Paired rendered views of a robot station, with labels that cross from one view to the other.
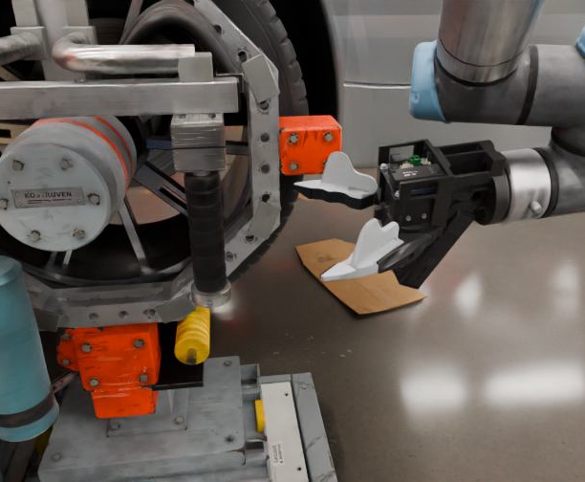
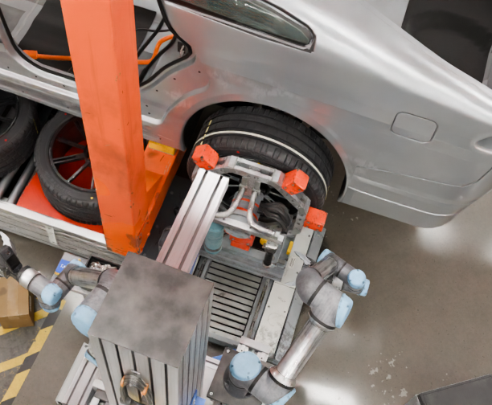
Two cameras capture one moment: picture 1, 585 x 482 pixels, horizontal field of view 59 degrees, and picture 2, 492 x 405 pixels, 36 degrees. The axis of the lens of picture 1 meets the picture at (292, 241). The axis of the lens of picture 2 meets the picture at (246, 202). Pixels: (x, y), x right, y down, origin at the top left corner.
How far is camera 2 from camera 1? 2.97 m
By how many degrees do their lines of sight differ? 37
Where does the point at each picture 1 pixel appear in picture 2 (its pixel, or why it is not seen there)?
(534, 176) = (338, 284)
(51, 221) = (235, 233)
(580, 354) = (474, 274)
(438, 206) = not seen: hidden behind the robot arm
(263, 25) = (311, 190)
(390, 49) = (366, 186)
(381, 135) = (359, 202)
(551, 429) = (418, 302)
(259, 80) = (301, 211)
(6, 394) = (211, 246)
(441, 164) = not seen: hidden behind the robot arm
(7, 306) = (219, 234)
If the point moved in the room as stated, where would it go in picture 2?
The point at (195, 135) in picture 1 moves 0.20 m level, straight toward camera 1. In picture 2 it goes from (269, 248) to (258, 290)
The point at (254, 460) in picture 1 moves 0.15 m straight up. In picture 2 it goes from (279, 267) to (283, 255)
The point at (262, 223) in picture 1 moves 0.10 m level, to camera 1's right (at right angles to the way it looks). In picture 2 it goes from (294, 231) to (313, 241)
